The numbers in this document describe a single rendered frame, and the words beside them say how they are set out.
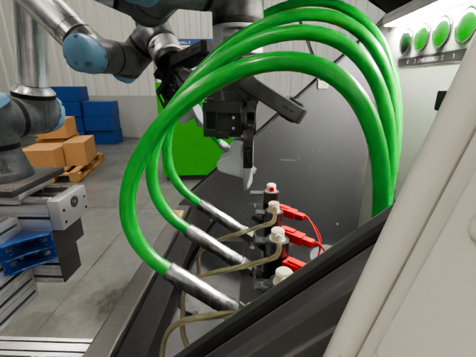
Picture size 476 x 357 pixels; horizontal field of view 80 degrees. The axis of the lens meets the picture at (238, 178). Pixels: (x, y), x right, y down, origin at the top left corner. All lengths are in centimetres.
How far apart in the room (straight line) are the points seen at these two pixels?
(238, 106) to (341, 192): 52
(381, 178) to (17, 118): 94
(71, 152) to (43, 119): 369
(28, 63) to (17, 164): 29
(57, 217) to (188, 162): 310
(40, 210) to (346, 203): 86
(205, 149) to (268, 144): 311
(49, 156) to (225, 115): 420
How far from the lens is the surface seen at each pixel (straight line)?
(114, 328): 52
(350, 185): 87
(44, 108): 107
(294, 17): 39
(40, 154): 462
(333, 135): 82
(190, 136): 385
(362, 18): 52
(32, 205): 97
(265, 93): 45
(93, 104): 691
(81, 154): 473
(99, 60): 70
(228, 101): 45
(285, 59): 22
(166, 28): 77
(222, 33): 44
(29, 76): 106
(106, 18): 780
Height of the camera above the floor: 130
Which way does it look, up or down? 19 degrees down
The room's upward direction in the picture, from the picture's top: straight up
